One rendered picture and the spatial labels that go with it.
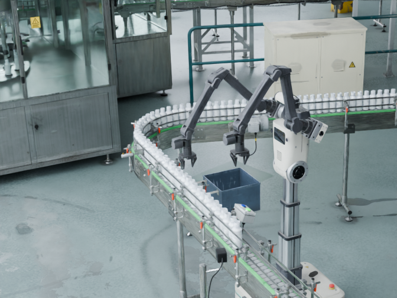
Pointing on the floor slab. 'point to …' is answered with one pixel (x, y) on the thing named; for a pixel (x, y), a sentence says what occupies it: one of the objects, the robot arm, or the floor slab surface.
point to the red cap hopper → (224, 40)
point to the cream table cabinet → (317, 55)
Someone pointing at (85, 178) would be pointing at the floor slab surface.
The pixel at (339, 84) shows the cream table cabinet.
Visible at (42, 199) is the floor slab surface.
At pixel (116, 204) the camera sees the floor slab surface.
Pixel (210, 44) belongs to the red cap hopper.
